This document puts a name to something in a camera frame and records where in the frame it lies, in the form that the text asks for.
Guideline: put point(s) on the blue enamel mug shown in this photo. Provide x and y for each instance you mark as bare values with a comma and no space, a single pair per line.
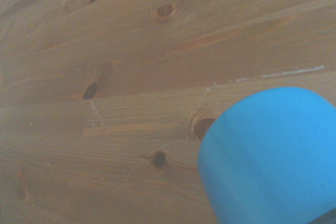
267,155

